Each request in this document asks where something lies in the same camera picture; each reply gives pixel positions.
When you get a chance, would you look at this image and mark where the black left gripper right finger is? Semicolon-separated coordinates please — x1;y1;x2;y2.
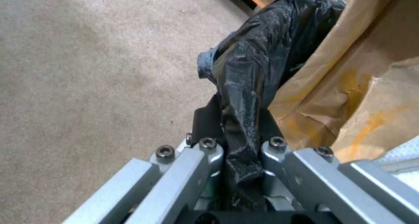
258;108;419;224

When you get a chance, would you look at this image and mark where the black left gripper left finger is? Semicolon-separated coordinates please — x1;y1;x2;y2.
62;93;226;224

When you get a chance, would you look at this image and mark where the black plastic trash bag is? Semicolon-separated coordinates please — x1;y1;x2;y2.
197;0;346;211

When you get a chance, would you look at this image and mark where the white perforated bin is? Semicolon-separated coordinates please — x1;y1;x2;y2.
376;136;419;185

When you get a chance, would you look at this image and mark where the brown paper bag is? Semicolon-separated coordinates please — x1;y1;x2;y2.
267;0;419;163

